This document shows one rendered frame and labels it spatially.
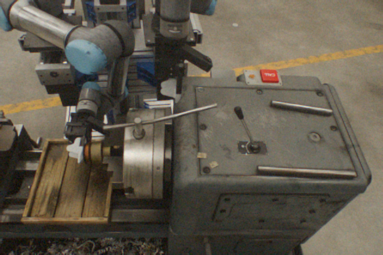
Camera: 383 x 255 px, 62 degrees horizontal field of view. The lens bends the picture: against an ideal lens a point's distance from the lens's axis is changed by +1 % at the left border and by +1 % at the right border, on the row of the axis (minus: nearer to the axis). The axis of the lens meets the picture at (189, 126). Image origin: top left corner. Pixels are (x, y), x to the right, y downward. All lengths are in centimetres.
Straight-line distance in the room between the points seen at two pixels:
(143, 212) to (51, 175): 40
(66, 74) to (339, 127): 107
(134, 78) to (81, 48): 64
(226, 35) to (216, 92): 246
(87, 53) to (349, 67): 298
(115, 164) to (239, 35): 270
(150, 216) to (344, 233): 155
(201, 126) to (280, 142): 25
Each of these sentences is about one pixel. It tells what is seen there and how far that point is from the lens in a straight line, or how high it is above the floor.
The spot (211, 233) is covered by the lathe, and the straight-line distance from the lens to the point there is 126.
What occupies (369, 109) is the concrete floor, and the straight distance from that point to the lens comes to 329.
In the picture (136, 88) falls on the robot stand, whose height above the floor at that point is 85.
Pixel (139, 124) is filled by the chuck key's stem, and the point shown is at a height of 131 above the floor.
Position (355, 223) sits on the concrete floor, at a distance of 255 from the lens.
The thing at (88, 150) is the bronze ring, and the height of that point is 111.
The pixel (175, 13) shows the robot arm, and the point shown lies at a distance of 82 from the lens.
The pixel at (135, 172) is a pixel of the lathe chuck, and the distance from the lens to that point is 100.
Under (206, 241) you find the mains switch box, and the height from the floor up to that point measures 81.
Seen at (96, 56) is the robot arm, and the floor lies 139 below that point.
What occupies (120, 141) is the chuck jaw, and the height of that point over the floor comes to 113.
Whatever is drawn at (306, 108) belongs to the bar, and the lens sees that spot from 113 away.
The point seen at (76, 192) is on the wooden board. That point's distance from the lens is 133.
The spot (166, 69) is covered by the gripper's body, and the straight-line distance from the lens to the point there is 88.
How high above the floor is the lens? 204
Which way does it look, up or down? 52 degrees down
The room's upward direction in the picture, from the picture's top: 7 degrees clockwise
